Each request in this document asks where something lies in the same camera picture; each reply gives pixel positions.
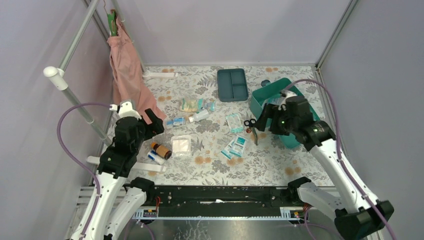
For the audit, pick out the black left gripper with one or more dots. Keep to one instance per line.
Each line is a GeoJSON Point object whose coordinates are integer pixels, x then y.
{"type": "Point", "coordinates": [148, 126]}

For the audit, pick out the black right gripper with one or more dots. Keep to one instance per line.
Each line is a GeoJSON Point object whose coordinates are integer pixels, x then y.
{"type": "Point", "coordinates": [272, 111]}

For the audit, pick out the small blue white packet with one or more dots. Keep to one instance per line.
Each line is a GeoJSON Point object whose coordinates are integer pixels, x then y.
{"type": "Point", "coordinates": [175, 122]}

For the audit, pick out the brown orange-cap syrup bottle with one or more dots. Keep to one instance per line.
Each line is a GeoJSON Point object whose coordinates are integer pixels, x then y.
{"type": "Point", "coordinates": [161, 150]}

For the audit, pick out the white gauze pad bag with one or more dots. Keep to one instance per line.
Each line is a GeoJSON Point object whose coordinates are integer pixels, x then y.
{"type": "Point", "coordinates": [181, 145]}

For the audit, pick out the yellow cotton ball bag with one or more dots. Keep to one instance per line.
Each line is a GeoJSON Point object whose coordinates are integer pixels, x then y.
{"type": "Point", "coordinates": [189, 104]}

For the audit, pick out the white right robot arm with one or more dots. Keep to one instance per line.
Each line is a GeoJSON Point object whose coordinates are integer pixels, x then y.
{"type": "Point", "coordinates": [357, 212]}

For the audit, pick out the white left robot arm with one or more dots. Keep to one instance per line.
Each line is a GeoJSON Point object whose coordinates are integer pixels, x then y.
{"type": "Point", "coordinates": [101, 221]}

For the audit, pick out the teal medicine kit box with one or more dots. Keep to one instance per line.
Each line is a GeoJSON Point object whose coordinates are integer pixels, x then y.
{"type": "Point", "coordinates": [265, 97]}

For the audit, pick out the teal band-aid pack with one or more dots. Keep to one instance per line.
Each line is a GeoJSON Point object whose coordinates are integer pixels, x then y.
{"type": "Point", "coordinates": [234, 123]}

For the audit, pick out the dark teal round lid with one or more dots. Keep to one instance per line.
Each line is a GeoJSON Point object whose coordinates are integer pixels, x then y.
{"type": "Point", "coordinates": [265, 82]}

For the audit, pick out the teal medical gauze packet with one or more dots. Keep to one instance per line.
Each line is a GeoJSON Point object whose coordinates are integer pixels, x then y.
{"type": "Point", "coordinates": [238, 146]}

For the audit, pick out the dark teal divided tray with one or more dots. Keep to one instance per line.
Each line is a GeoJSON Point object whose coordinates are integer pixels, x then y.
{"type": "Point", "coordinates": [232, 85]}

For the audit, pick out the pink hanging cloth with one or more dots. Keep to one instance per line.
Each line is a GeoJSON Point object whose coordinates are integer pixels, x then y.
{"type": "Point", "coordinates": [128, 83]}

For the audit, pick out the white rack foot rear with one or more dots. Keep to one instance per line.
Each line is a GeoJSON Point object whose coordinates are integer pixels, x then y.
{"type": "Point", "coordinates": [159, 75]}

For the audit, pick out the floral table cloth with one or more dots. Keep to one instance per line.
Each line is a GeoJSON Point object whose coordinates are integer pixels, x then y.
{"type": "Point", "coordinates": [265, 161]}

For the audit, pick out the green clothes hanger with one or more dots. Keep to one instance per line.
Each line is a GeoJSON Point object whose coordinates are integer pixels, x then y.
{"type": "Point", "coordinates": [112, 23]}

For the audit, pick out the black handled scissors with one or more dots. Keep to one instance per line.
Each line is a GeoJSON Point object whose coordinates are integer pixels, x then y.
{"type": "Point", "coordinates": [250, 123]}

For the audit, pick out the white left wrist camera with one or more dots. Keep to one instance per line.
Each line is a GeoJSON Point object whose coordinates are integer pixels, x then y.
{"type": "Point", "coordinates": [126, 108]}

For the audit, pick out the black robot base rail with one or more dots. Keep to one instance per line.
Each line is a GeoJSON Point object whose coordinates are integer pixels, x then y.
{"type": "Point", "coordinates": [219, 202]}

